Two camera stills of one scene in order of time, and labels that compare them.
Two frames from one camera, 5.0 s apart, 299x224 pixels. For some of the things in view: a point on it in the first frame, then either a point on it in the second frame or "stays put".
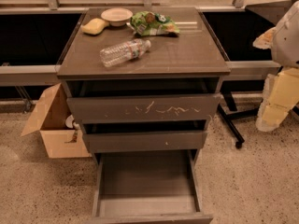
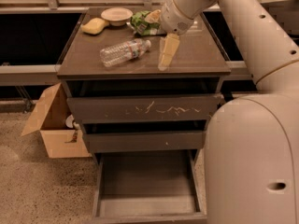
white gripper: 287,39 to 173,18
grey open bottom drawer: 149,187 stays put
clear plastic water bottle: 121,52 stays put
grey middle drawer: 145,141 stays put
